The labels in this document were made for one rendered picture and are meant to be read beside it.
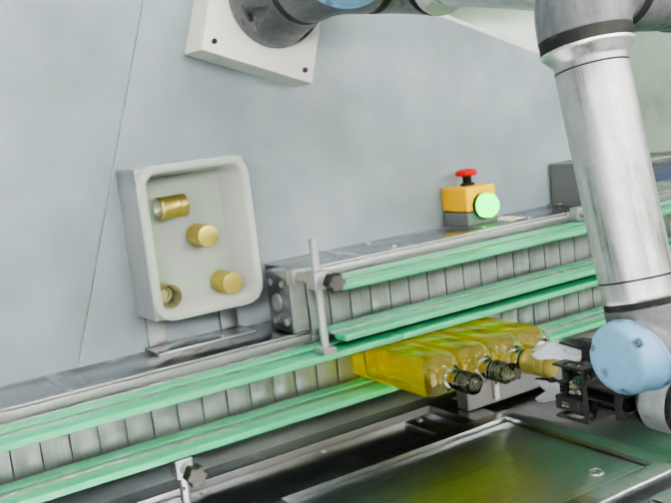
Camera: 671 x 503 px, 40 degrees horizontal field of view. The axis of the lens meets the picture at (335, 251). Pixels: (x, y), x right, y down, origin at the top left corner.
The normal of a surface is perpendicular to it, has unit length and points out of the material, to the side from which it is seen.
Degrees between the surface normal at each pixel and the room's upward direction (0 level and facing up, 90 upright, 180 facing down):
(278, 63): 5
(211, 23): 5
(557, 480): 90
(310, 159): 0
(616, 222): 63
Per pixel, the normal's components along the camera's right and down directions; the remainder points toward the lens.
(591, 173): -0.76, 0.14
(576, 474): -0.11, -0.98
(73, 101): 0.53, 0.07
